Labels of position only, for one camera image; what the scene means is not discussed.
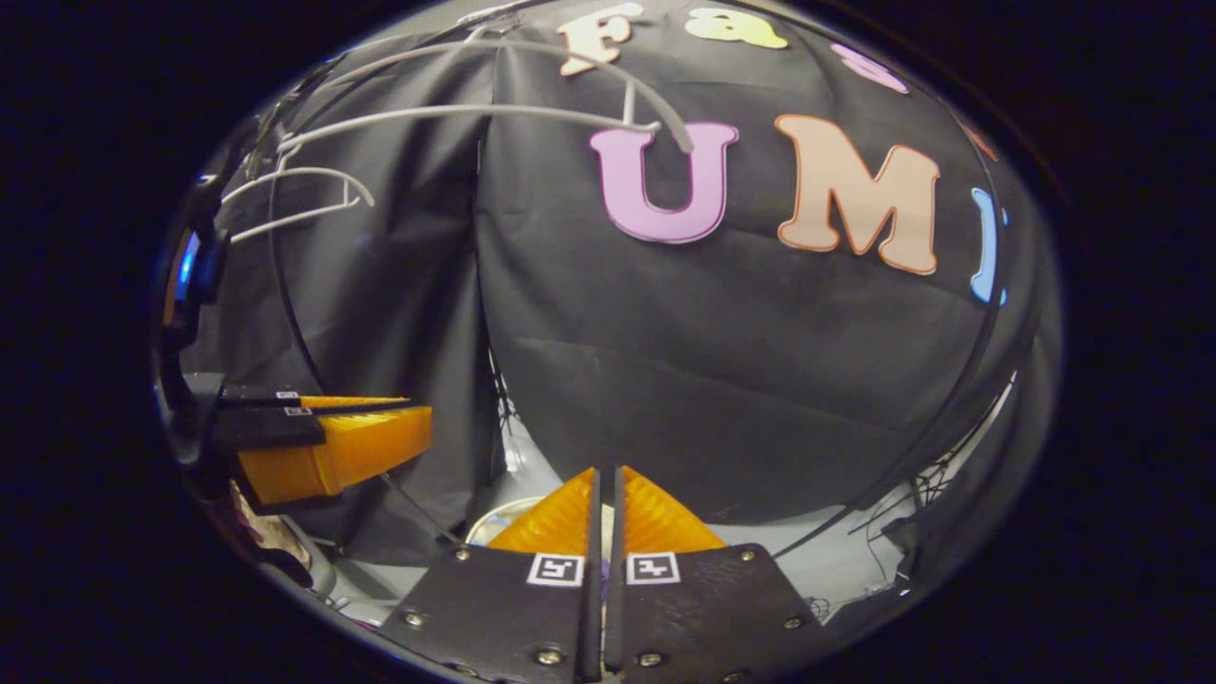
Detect white plastic clothes hanger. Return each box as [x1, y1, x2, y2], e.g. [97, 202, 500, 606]
[220, 142, 377, 244]
[275, 36, 696, 155]

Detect black metal clothes rack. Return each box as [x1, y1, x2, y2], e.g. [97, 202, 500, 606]
[217, 0, 1010, 561]

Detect black backdrop cloth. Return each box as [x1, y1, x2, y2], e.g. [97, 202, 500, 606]
[204, 0, 1060, 571]

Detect thin black wires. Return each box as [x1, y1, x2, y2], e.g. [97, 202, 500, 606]
[850, 446, 960, 595]

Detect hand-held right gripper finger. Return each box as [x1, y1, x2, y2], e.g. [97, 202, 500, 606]
[604, 464, 839, 684]
[378, 465, 603, 684]

